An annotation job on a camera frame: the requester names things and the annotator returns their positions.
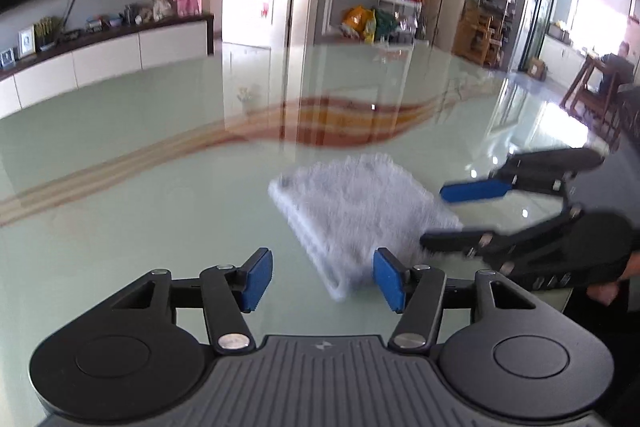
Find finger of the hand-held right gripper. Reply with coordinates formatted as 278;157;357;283
420;206;583;275
440;148;603;204

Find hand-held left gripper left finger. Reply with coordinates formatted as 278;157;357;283
111;248;274;355

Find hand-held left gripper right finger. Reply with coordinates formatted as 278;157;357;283
373;248;537;352

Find grey fluffy towel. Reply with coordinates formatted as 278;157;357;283
268;153;463;303

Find person's right hand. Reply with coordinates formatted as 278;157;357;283
587;281;628;305

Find wooden dining table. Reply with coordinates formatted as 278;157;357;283
560;54;618;118

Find wooden storage shelf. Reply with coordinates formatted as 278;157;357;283
455;0;516;68

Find green snack bag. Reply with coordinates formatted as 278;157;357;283
374;9;402;40

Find orange snack bag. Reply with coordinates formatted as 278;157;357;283
342;6;376;42

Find white long tv cabinet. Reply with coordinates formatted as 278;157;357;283
0;12;216;120

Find yellow-green potted plant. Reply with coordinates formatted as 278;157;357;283
34;17;63;50

